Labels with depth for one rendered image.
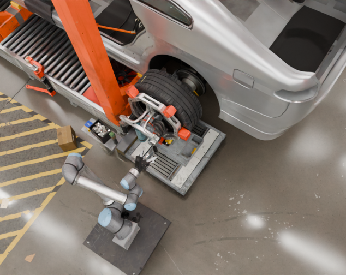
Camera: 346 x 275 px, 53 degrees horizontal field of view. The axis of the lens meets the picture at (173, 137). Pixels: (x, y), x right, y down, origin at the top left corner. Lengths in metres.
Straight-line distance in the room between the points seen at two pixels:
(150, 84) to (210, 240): 1.66
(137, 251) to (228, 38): 2.01
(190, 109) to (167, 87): 0.28
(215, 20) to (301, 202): 2.14
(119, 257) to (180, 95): 1.55
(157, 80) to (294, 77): 1.13
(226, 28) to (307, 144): 2.02
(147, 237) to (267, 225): 1.22
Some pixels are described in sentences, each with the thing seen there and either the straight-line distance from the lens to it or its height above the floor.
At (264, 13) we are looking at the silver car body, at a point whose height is 0.98.
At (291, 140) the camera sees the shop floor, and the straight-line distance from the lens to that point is 4.10.
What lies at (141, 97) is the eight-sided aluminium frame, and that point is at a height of 1.12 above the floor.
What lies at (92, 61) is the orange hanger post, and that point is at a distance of 2.73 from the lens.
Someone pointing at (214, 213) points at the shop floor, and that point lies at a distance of 3.69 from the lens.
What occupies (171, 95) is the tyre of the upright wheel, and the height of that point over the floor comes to 1.16.
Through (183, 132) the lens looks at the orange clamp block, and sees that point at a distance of 3.03.
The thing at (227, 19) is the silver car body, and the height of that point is 1.78.
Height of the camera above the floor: 3.57
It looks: 63 degrees down
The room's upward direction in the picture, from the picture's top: 9 degrees counter-clockwise
